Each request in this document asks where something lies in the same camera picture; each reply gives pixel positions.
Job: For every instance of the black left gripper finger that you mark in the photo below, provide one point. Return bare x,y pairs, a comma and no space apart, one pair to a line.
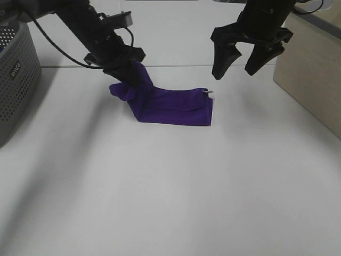
128,73

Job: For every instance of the grey perforated plastic basket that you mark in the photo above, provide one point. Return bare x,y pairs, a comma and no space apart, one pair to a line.
20,75

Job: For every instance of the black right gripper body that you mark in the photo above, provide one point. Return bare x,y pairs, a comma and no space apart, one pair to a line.
260,23

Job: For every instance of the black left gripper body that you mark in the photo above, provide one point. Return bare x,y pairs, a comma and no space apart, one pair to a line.
106,47

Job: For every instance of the purple towel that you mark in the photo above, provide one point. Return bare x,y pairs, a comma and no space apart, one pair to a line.
150,104

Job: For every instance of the beige storage bin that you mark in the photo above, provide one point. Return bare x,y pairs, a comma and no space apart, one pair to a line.
309,68

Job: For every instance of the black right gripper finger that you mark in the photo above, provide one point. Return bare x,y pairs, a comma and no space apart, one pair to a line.
260,56
224,56

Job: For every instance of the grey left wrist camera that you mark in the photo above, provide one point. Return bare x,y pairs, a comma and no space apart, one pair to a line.
117,21

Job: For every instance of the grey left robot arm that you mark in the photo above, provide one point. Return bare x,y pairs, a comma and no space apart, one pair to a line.
31,11

